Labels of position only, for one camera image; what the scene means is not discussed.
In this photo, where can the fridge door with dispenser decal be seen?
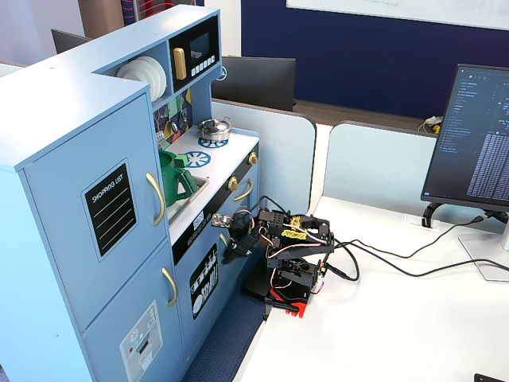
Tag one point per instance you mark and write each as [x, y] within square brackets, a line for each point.
[115, 318]

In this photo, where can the green plastic pitcher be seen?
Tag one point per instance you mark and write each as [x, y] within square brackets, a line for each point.
[171, 183]

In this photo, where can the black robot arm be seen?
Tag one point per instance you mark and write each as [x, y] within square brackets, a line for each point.
[310, 246]

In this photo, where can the metal toy ladle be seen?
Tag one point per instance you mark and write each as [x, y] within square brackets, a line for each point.
[174, 127]

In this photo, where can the computer monitor showing code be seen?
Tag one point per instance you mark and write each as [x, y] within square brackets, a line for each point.
[477, 139]

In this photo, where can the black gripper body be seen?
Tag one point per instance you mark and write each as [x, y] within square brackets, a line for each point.
[238, 247]

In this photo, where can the blue toy play kitchen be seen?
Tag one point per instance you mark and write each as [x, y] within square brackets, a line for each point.
[59, 79]

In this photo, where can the silver monitor stand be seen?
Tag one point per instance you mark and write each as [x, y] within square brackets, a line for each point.
[489, 264]

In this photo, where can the gold stove knob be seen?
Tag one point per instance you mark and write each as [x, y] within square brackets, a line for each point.
[253, 158]
[233, 183]

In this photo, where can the steel toy pot with lid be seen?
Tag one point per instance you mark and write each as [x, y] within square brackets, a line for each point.
[214, 129]

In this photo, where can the cabinet door with shopping list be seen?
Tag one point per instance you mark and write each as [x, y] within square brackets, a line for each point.
[59, 199]

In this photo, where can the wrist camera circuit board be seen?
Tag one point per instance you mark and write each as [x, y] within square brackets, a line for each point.
[221, 220]

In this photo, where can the white toy plate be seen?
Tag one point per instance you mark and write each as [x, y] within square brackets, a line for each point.
[164, 81]
[158, 86]
[133, 73]

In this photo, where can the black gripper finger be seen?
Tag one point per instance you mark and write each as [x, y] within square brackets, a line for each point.
[230, 258]
[242, 256]

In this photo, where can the red robot base clamp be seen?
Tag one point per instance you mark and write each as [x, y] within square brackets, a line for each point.
[292, 300]

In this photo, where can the black flat device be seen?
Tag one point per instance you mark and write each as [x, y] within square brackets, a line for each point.
[493, 378]

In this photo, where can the oven door with window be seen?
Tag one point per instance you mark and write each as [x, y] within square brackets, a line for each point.
[247, 209]

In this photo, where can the grey toy sink basin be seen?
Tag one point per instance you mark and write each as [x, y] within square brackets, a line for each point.
[191, 205]

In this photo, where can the dishwasher door with dish decal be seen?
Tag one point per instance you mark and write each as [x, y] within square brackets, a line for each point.
[183, 330]

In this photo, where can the black monitor back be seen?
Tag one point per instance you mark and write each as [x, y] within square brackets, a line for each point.
[67, 41]
[258, 83]

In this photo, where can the metal toy spatula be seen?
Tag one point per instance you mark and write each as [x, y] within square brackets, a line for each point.
[160, 138]

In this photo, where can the grey desk divider panel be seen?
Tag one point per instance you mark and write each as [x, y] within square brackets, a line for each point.
[378, 167]
[286, 159]

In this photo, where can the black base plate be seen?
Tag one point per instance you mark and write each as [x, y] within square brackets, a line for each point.
[256, 288]

